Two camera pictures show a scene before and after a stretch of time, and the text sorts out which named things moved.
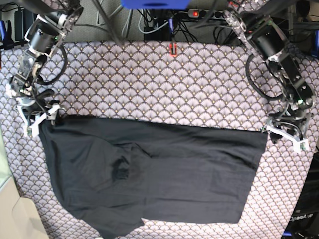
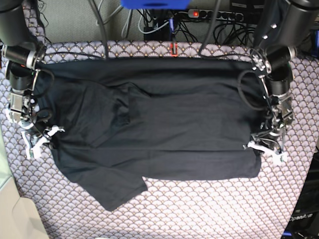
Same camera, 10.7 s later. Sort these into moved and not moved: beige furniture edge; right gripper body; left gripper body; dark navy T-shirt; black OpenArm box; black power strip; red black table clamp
Moved: dark navy T-shirt; right gripper body; left gripper body
Not moved: beige furniture edge; black power strip; black OpenArm box; red black table clamp
